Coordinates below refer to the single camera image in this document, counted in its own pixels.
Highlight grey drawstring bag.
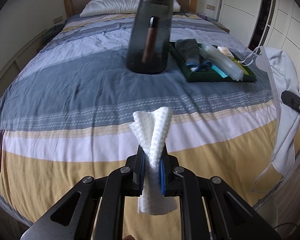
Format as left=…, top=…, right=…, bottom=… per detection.
left=237, top=46, right=300, bottom=194

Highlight yellow microfibre cloth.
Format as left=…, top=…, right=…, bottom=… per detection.
left=231, top=58, right=249, bottom=75

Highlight clear zip pouch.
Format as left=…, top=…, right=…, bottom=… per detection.
left=198, top=42, right=244, bottom=81

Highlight dark grey fleece cloth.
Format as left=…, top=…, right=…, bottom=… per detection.
left=174, top=38, right=200, bottom=66

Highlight white waffle cloth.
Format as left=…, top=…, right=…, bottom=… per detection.
left=129, top=107, right=177, bottom=216

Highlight beige tissue pack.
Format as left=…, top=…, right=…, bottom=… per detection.
left=217, top=46, right=235, bottom=60

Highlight person's left hand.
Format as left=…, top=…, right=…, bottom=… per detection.
left=122, top=235, right=135, bottom=240

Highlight blue small cloth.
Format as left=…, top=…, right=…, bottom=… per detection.
left=186, top=59, right=212, bottom=73

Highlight dark green tray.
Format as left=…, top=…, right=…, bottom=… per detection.
left=170, top=42, right=257, bottom=83

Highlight striped bed cover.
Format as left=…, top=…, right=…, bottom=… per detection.
left=0, top=12, right=300, bottom=240

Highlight dark smoked glass vase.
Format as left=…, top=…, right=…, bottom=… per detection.
left=126, top=0, right=174, bottom=75

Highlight brown bottle in vase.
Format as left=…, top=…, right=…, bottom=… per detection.
left=142, top=16, right=160, bottom=63

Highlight dark clothes on nightstand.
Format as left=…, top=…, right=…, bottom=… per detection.
left=43, top=24, right=65, bottom=43

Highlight white pillow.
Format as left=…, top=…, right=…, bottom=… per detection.
left=80, top=0, right=181, bottom=17

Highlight black cable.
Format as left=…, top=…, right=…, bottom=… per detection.
left=273, top=197, right=300, bottom=230

